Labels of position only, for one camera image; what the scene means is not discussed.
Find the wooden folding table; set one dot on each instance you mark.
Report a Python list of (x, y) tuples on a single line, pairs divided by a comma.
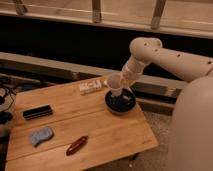
[(74, 115)]

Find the black rectangular case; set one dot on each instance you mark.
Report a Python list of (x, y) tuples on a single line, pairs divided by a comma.
[(37, 112)]

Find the dark ceramic bowl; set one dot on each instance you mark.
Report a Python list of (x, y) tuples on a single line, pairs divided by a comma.
[(121, 104)]

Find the reddish brown oblong object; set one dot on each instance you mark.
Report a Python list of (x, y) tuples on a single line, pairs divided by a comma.
[(77, 145)]

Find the white rectangular box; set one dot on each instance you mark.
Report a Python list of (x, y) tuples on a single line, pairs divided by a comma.
[(90, 87)]

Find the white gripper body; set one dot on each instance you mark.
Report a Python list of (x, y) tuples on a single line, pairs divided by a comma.
[(132, 70)]

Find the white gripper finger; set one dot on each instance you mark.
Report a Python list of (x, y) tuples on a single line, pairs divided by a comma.
[(119, 76), (127, 83)]

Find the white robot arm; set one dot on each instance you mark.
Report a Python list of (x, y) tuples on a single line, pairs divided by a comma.
[(191, 135)]

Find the white ceramic cup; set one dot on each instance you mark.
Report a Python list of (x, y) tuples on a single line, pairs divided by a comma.
[(115, 85)]

